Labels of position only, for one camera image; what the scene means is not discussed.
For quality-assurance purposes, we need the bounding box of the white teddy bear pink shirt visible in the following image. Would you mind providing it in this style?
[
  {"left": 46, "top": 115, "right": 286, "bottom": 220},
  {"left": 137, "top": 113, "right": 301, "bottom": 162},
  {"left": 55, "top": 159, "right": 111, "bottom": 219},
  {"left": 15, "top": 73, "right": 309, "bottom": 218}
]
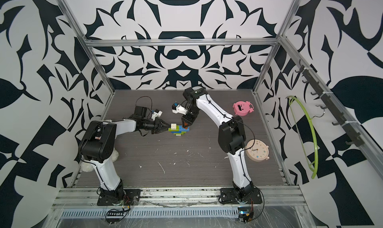
[{"left": 80, "top": 148, "right": 119, "bottom": 172}]

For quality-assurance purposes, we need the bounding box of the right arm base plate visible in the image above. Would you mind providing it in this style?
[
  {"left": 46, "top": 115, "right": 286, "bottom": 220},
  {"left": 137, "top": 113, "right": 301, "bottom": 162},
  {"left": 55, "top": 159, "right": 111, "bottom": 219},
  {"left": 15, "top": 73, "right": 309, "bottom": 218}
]
[{"left": 218, "top": 186, "right": 263, "bottom": 205}]

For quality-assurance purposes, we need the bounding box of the aluminium front rail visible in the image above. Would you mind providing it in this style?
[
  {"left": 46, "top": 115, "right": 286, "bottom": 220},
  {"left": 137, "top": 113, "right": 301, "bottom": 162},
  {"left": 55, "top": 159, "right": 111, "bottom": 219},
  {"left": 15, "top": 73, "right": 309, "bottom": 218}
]
[{"left": 52, "top": 186, "right": 307, "bottom": 208}]

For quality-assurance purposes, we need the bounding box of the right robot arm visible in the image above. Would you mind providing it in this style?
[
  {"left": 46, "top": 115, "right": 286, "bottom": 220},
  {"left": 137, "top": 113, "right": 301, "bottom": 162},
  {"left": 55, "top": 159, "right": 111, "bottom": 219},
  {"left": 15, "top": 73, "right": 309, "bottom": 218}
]
[{"left": 182, "top": 88, "right": 254, "bottom": 202}]

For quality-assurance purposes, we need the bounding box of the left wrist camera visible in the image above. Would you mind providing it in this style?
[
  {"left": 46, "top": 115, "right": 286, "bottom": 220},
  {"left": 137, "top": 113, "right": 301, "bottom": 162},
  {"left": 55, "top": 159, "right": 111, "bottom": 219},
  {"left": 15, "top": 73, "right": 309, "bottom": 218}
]
[{"left": 133, "top": 106, "right": 163, "bottom": 121}]

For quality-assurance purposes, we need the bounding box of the lime green long lego brick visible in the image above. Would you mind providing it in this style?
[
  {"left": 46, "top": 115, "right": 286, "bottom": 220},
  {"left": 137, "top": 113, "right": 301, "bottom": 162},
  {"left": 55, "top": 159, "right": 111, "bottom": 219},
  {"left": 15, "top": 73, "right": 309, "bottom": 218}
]
[{"left": 176, "top": 125, "right": 188, "bottom": 132}]

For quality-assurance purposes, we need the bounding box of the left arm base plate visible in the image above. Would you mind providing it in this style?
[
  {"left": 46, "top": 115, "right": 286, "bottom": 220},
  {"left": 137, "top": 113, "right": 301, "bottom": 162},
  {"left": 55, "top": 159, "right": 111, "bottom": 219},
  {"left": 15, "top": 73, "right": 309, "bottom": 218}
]
[{"left": 97, "top": 189, "right": 142, "bottom": 206}]

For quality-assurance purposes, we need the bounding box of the beige round clock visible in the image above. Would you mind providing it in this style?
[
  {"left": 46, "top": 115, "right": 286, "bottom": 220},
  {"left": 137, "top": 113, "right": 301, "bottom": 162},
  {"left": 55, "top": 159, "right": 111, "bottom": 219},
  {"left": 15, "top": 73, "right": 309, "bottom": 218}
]
[{"left": 245, "top": 139, "right": 270, "bottom": 162}]

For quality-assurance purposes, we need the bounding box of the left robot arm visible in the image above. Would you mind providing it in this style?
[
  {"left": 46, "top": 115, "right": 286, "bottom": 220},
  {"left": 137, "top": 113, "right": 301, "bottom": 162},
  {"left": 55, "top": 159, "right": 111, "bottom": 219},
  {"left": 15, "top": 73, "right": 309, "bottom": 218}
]
[{"left": 79, "top": 117, "right": 171, "bottom": 201}]

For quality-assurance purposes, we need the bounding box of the green hoop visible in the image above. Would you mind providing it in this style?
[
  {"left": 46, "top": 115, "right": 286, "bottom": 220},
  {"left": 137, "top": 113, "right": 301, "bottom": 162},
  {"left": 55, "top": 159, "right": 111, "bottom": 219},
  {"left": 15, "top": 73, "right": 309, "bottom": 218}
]
[{"left": 286, "top": 96, "right": 319, "bottom": 180}]

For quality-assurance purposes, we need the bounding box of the black hook rail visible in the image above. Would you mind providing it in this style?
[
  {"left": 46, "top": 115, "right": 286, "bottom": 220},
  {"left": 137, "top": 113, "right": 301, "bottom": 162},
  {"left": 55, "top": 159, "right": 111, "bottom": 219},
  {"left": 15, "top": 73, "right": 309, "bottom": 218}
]
[{"left": 297, "top": 61, "right": 365, "bottom": 147}]

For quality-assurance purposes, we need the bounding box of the light blue lego brick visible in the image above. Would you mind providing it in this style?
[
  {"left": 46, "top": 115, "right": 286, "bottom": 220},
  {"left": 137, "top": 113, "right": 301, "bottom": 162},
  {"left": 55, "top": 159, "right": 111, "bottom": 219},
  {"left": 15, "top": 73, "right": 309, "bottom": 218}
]
[{"left": 168, "top": 127, "right": 190, "bottom": 134}]

